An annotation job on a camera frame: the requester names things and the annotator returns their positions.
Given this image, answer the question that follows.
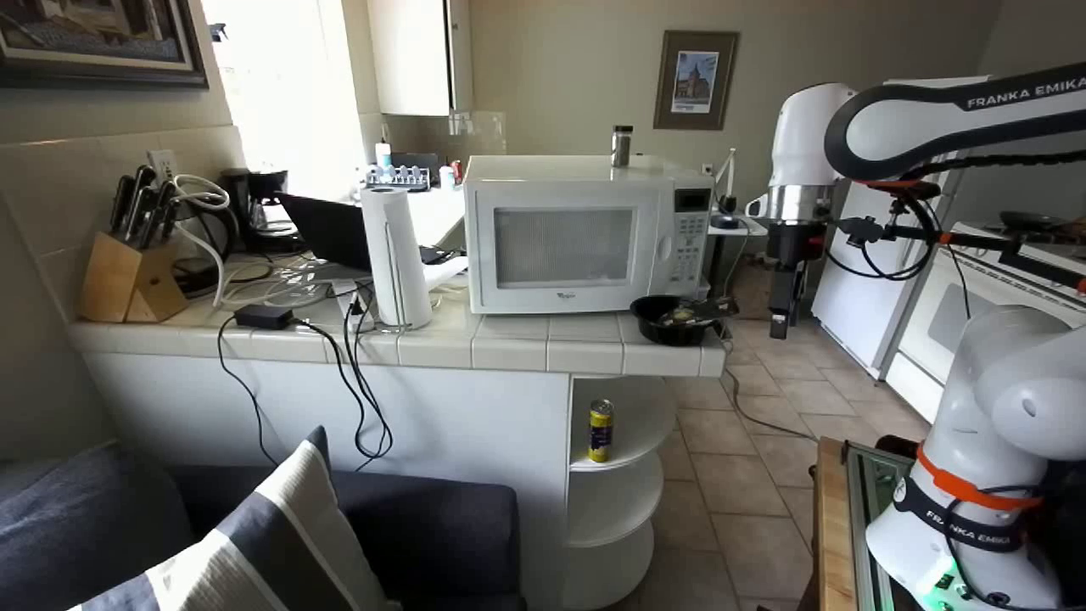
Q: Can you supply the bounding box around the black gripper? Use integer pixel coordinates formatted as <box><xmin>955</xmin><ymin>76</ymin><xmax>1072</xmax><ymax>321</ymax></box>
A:
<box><xmin>767</xmin><ymin>221</ymin><xmax>824</xmax><ymax>338</ymax></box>

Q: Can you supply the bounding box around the yellow and blue can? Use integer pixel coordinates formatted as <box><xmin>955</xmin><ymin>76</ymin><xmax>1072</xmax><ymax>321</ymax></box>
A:
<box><xmin>586</xmin><ymin>398</ymin><xmax>613</xmax><ymax>462</ymax></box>

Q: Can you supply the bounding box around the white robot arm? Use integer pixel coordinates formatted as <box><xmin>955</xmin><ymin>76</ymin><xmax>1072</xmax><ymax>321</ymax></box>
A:
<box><xmin>770</xmin><ymin>65</ymin><xmax>1086</xmax><ymax>611</ymax></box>

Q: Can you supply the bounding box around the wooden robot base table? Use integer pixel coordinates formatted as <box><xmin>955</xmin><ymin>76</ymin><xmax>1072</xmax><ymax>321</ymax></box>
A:
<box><xmin>802</xmin><ymin>439</ymin><xmax>904</xmax><ymax>611</ymax></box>

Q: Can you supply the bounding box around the small silver metal can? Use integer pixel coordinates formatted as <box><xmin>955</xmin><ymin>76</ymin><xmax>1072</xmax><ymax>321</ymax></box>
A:
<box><xmin>611</xmin><ymin>124</ymin><xmax>634</xmax><ymax>170</ymax></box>

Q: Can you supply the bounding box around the white microwave oven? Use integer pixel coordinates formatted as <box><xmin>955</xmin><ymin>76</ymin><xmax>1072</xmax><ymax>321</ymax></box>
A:
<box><xmin>465</xmin><ymin>157</ymin><xmax>708</xmax><ymax>315</ymax></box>

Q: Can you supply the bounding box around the brown cardboard box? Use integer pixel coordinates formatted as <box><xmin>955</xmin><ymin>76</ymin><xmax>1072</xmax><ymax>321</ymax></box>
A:
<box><xmin>732</xmin><ymin>264</ymin><xmax>770</xmax><ymax>319</ymax></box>

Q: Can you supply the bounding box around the black frying pan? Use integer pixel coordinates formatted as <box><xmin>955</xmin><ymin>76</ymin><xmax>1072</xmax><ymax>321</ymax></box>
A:
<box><xmin>631</xmin><ymin>294</ymin><xmax>719</xmax><ymax>346</ymax></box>

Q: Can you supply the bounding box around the white leaning panel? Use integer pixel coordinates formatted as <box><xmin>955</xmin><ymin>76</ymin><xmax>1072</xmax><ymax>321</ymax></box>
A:
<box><xmin>811</xmin><ymin>230</ymin><xmax>923</xmax><ymax>375</ymax></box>

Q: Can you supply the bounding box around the white round corner shelf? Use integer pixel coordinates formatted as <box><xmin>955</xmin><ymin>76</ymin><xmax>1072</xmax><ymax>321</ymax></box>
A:
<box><xmin>562</xmin><ymin>375</ymin><xmax>675</xmax><ymax>611</ymax></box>

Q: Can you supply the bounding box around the white paper towel roll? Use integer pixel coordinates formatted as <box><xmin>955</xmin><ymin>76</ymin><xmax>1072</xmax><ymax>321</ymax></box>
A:
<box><xmin>361</xmin><ymin>191</ymin><xmax>432</xmax><ymax>328</ymax></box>

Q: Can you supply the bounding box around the black laptop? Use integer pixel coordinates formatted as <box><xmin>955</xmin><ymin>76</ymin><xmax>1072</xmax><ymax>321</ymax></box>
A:
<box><xmin>281</xmin><ymin>193</ymin><xmax>370</xmax><ymax>271</ymax></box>

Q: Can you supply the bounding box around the black power adapter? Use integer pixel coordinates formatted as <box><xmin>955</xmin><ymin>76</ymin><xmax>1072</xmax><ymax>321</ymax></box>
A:
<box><xmin>235</xmin><ymin>303</ymin><xmax>296</xmax><ymax>328</ymax></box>

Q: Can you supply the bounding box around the striped grey white pillow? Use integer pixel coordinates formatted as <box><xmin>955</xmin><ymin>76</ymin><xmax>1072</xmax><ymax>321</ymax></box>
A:
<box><xmin>72</xmin><ymin>428</ymin><xmax>393</xmax><ymax>611</ymax></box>

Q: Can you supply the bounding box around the wooden knife block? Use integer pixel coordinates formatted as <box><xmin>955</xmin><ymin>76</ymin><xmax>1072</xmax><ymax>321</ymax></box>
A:
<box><xmin>78</xmin><ymin>233</ymin><xmax>186</xmax><ymax>327</ymax></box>

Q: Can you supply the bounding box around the large dark framed picture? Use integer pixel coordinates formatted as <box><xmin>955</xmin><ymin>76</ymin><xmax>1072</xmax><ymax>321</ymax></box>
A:
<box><xmin>0</xmin><ymin>0</ymin><xmax>206</xmax><ymax>87</ymax></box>

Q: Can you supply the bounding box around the dark grey sofa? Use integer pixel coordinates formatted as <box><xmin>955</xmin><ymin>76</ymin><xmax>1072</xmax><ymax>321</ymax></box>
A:
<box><xmin>0</xmin><ymin>440</ymin><xmax>524</xmax><ymax>611</ymax></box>

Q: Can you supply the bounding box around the small framed wall picture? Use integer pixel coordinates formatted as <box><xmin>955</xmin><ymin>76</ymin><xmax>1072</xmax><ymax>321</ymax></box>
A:
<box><xmin>651</xmin><ymin>30</ymin><xmax>741</xmax><ymax>128</ymax></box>

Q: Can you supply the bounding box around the black power cable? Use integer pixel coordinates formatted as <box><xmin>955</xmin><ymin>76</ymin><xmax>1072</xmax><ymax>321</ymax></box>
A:
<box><xmin>215</xmin><ymin>294</ymin><xmax>400</xmax><ymax>466</ymax></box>

